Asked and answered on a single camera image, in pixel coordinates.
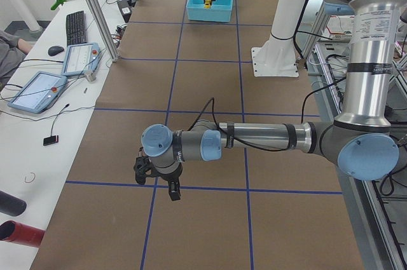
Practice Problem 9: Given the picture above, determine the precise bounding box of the yellow toy car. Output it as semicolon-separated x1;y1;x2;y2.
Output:
204;0;212;9

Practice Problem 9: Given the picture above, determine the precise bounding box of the person forearm grey sleeve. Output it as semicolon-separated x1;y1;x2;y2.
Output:
17;38;33;55

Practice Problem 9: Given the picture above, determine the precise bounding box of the light blue plastic bin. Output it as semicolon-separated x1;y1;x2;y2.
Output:
186;0;233;22

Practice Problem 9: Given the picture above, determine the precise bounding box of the brown paper table cover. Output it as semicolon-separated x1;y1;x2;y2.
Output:
32;0;363;269

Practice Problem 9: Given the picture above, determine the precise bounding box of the small black device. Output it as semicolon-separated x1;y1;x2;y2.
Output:
43;135;59;146

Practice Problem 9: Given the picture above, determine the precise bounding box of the black keyboard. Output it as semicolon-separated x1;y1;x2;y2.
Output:
66;11;87;46

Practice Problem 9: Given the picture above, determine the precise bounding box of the far teach pendant tablet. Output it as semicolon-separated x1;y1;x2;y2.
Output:
61;43;101;77

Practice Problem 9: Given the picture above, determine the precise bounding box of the teach pendant tablet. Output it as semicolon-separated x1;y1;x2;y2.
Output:
8;71;67;114
61;43;101;77

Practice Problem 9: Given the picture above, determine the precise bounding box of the near teach pendant tablet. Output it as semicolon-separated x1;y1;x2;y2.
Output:
8;71;67;114

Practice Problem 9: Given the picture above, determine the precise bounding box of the black computer mouse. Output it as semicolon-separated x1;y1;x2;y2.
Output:
48;46;65;57

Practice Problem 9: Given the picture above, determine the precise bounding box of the black cylinder bottle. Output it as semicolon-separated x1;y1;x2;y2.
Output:
0;191;27;217

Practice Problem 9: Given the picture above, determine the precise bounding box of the red cylinder bottle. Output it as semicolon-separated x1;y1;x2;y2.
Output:
1;220;45;248

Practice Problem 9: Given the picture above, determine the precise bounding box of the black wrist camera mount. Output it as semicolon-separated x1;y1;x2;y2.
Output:
134;147;158;185

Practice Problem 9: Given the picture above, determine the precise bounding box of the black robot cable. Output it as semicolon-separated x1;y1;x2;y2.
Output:
187;97;295;152

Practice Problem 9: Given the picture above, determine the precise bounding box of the white pedestal column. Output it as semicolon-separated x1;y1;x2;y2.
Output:
251;0;306;78

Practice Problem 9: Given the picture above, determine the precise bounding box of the aluminium frame post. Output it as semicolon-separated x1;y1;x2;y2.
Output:
85;0;119;62

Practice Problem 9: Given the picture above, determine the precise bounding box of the green plastic handle tool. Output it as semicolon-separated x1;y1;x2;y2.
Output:
50;0;67;11

